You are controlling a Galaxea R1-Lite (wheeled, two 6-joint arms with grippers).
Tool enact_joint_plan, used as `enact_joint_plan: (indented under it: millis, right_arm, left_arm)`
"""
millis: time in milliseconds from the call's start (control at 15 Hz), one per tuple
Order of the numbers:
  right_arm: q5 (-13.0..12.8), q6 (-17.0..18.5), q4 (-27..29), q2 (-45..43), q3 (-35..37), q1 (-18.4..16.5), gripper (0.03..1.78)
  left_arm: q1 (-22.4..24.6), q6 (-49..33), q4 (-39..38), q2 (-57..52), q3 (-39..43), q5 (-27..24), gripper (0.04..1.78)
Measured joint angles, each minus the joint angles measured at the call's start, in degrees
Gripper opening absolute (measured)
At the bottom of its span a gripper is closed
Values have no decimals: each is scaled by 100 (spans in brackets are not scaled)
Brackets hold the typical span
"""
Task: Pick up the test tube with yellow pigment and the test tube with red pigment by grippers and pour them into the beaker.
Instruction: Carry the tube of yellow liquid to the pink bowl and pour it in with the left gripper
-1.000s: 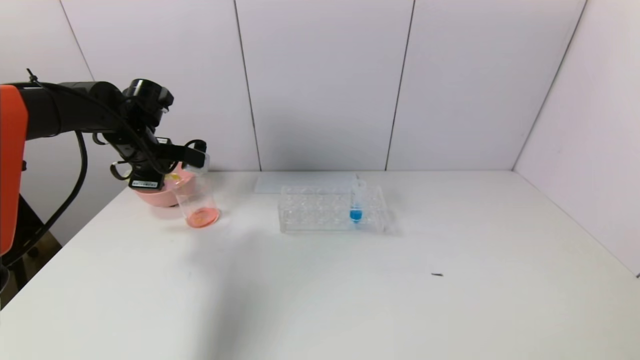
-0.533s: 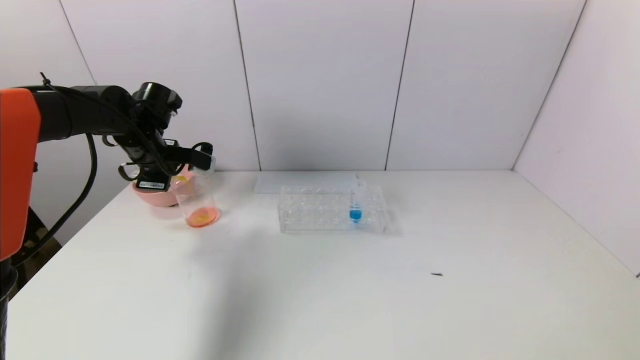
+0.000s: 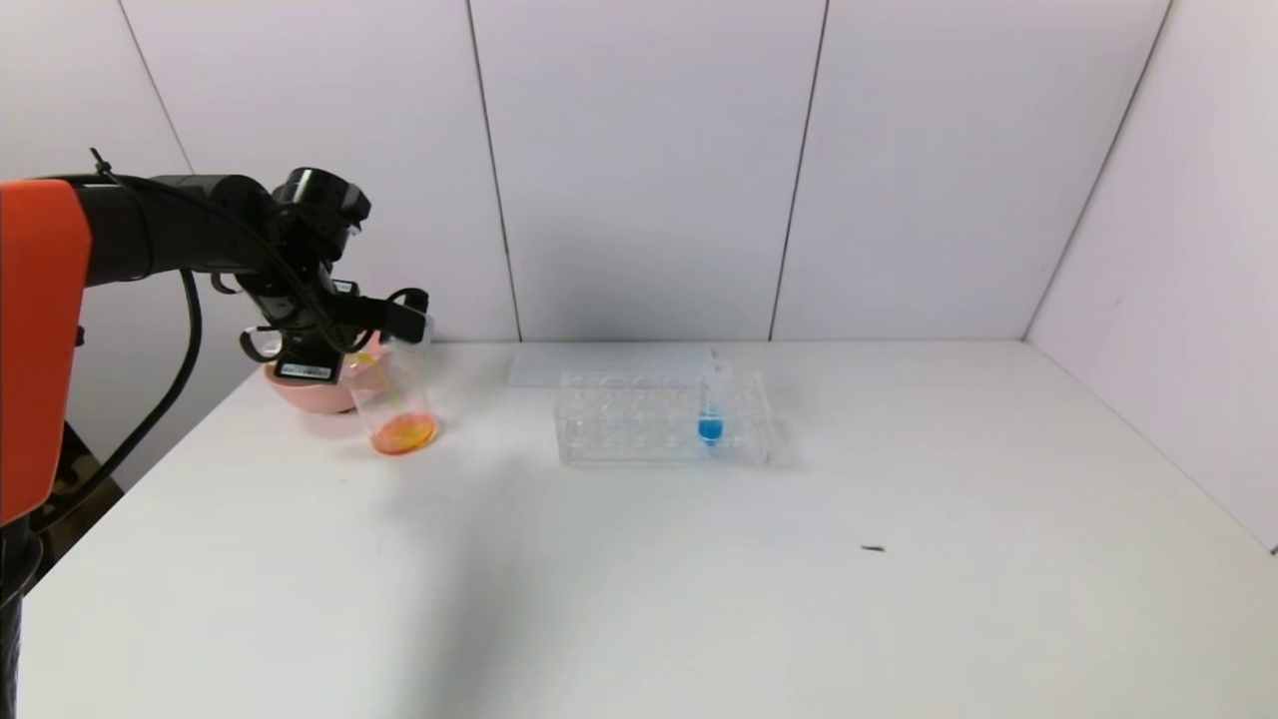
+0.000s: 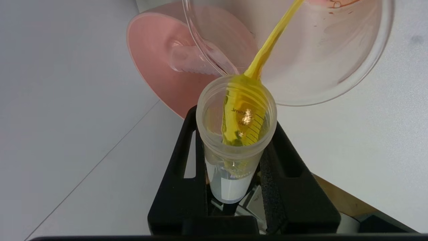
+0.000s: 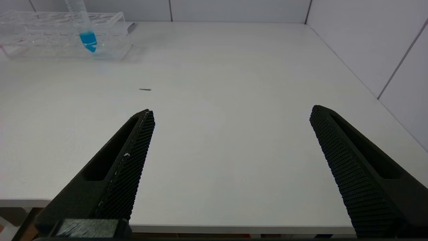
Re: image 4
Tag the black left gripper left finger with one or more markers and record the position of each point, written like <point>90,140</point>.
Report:
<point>182,197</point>

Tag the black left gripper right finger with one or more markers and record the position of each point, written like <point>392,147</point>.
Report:
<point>297,201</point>

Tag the test tube with yellow pigment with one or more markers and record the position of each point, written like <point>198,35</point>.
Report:
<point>234,157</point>

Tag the test tube with red pigment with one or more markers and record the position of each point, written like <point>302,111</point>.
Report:
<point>190,60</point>

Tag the clear glass beaker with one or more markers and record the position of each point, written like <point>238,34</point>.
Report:
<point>317,60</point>

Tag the pink bowl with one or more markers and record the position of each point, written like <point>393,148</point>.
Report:
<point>157,57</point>

